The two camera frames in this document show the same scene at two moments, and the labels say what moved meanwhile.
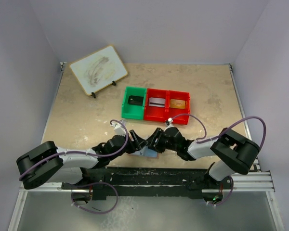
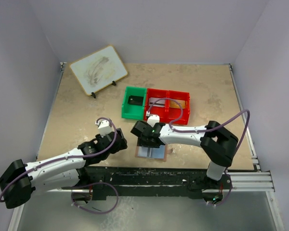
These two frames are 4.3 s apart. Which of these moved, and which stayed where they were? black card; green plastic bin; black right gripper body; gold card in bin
Moved: black right gripper body
Stayed: black card; gold card in bin; green plastic bin
